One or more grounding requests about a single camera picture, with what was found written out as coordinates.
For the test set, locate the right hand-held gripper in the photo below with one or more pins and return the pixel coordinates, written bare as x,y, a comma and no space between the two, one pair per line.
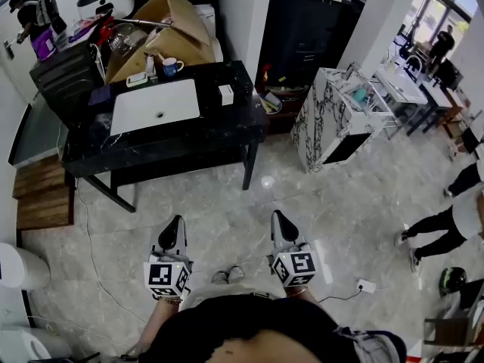
296,265

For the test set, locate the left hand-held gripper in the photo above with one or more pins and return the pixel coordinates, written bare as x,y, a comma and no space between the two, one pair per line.
166,274

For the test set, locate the small white box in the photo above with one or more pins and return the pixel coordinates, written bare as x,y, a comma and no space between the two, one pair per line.
225,95

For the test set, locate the person's right forearm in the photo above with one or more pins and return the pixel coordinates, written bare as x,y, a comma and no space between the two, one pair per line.
302,297

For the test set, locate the person's left forearm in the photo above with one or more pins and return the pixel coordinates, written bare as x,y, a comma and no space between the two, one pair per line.
159,316

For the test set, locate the white sink with faucet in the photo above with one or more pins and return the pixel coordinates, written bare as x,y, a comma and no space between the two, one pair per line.
404,87

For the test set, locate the person's left shoe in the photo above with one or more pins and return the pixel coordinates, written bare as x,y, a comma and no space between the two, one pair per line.
219,277

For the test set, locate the person's shoe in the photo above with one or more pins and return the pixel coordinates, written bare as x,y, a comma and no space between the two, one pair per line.
219,277
236,274

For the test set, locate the person's right shoe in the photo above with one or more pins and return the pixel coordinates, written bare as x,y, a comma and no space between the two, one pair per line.
236,274

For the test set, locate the person's beige trousers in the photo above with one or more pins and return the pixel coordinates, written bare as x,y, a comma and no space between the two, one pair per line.
227,291

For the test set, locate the person's black shirt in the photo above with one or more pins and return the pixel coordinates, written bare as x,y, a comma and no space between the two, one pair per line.
246,323

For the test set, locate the white power strip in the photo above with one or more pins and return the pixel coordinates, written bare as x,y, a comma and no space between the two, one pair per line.
366,286

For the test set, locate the black marble vanity table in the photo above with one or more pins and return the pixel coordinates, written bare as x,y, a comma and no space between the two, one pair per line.
227,127

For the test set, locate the white veined marble cabinet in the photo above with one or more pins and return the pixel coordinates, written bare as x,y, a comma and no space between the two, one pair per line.
325,119

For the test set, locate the blue bowl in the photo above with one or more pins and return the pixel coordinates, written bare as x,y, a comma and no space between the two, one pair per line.
270,104

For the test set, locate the white rectangular sink basin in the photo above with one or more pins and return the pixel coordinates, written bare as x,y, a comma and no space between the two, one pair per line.
143,108

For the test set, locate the wooden step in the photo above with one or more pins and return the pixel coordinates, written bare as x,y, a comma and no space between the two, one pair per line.
41,191

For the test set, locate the white cylindrical bin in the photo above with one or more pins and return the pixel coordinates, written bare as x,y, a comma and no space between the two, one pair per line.
22,265

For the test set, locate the teal cup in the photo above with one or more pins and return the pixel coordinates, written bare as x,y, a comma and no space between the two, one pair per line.
359,95

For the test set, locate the dark blue cloth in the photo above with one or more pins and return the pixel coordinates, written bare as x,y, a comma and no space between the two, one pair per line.
100,96

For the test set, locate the white soap dish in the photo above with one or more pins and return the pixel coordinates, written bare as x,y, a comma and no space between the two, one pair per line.
136,79

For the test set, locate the blue mug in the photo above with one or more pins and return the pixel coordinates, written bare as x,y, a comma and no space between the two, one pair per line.
170,68

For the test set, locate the chrome faucet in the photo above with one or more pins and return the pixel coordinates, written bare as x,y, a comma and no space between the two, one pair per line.
150,66

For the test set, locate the gray shower tray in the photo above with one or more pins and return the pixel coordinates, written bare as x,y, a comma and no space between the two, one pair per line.
38,134

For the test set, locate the black helmet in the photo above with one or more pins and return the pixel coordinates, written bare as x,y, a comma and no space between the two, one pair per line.
452,280

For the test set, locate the wooden stick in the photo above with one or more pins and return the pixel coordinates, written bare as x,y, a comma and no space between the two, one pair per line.
161,57

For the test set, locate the white rounded appliance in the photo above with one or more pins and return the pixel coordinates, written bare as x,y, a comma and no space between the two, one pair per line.
26,344

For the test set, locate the black drawer unit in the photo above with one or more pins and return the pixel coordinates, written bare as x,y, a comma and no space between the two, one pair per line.
64,81

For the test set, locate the open cardboard box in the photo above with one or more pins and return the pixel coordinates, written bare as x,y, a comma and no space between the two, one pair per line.
181,44

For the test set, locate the wooden stool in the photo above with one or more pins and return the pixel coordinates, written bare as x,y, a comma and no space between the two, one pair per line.
450,331

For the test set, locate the tall black cabinet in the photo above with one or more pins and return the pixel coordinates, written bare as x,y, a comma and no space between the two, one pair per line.
302,32

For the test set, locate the chrome metal pipe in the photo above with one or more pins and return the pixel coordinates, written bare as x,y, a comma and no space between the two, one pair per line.
143,22

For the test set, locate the white ceramic fixture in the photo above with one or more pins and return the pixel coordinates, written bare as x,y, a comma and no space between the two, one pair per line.
210,21

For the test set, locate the red plastic tool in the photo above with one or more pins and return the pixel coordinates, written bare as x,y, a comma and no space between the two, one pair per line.
105,30

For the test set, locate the purple cup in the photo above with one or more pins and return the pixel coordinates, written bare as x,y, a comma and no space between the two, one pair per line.
42,45

